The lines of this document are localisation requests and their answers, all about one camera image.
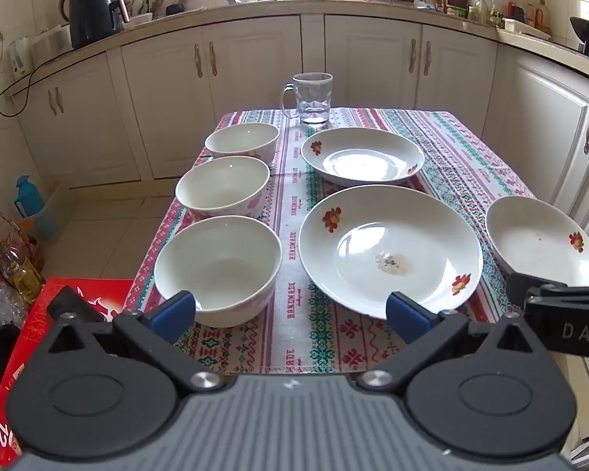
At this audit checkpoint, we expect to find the red cardboard box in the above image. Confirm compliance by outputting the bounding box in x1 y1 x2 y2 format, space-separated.
0 277 136 468

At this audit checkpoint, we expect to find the black power cable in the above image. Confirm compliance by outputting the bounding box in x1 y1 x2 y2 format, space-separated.
0 43 75 119

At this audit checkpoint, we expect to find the white plate red flower print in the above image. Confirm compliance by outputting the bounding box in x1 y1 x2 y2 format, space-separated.
298 185 483 319
301 128 426 186
485 195 589 286

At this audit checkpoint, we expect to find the white dish rack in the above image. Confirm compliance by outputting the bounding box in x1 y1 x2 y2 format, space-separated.
122 0 154 28

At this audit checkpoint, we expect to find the black air fryer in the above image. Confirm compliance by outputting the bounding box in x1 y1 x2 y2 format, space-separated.
60 0 126 50

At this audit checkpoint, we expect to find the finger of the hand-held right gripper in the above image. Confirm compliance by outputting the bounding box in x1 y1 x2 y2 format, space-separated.
508 272 589 306

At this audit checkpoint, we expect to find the patterned red green tablecloth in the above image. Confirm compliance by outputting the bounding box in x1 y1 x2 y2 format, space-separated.
123 108 551 376

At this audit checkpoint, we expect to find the white countertop appliance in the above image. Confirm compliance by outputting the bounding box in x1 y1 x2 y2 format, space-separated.
32 24 74 60

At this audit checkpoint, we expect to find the white electric kettle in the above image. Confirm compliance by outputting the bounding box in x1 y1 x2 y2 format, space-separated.
7 37 35 79

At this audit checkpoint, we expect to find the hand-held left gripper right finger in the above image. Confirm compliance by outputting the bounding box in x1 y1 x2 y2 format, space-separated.
356 292 551 394

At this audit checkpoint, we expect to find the clear glass mug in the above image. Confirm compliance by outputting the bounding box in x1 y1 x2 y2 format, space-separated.
280 73 334 126

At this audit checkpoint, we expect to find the blue thermos flask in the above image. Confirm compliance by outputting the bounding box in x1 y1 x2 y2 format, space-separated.
13 175 48 219

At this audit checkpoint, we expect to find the yellow cooking oil bottle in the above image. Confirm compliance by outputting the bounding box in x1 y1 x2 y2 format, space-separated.
0 233 46 306

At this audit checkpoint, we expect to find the clear plastic bag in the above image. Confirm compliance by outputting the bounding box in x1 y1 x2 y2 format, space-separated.
0 255 30 334

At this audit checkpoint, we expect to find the white tray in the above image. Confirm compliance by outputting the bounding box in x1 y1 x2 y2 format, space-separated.
503 17 551 41

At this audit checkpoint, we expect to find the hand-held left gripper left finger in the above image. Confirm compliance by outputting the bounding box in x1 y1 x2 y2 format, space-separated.
44 287 227 394

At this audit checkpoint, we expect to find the black plastic bag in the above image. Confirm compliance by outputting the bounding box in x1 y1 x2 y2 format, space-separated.
0 324 23 394

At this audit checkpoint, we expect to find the white bowl pink floral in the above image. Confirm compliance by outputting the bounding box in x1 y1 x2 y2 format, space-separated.
175 156 271 220
205 122 280 166
154 215 283 328

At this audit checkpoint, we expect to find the orange condiment bottle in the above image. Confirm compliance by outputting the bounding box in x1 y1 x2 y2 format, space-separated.
535 0 553 36

